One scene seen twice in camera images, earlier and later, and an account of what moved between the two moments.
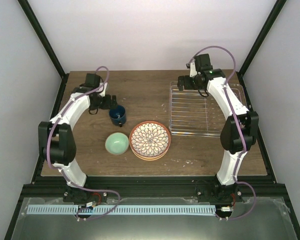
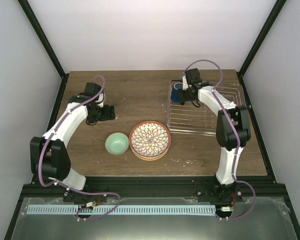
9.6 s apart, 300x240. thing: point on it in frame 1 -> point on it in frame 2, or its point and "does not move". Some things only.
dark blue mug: [118, 115] -> [175, 92]
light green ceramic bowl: [116, 143] does not move
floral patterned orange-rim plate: [149, 139] does not move
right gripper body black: [192, 85] -> [185, 97]
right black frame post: [268, 24] does not move
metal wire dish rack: [193, 114] does not move
